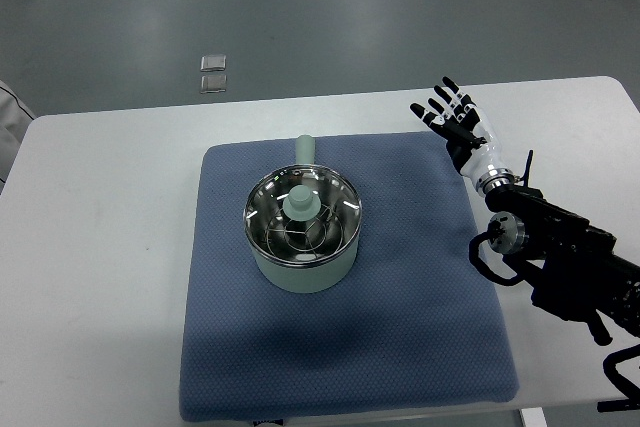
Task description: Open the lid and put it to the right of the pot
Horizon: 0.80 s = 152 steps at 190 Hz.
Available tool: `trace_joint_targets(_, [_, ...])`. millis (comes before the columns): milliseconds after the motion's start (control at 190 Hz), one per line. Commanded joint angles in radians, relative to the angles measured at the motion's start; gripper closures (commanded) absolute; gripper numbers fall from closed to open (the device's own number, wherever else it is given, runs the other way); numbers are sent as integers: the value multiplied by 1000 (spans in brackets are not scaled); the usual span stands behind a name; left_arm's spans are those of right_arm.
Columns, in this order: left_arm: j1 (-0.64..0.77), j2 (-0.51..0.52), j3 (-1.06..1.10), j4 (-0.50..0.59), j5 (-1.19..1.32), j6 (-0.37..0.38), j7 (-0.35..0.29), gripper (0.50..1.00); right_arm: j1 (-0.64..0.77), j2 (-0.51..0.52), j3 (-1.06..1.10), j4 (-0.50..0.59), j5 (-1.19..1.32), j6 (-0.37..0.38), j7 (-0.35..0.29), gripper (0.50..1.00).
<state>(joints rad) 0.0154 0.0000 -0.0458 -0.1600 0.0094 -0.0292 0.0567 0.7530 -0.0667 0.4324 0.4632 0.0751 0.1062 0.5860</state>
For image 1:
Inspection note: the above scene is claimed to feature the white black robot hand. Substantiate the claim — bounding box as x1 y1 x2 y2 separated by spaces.
410 77 516 196

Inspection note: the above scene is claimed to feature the glass lid green knob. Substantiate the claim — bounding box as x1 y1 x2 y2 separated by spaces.
243 164 363 269

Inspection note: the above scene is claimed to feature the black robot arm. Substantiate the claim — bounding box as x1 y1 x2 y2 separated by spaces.
461 158 639 346

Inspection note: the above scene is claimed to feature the mint green pot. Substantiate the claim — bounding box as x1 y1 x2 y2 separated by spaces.
243 135 363 294

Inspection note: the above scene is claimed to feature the blue quilted mat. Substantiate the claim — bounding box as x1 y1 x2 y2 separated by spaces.
179 132 519 422

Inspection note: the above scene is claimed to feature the upper metal floor plate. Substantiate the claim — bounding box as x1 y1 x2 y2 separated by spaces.
200 54 227 72

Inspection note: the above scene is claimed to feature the white fabric object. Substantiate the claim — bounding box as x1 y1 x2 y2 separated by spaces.
0 82 36 189

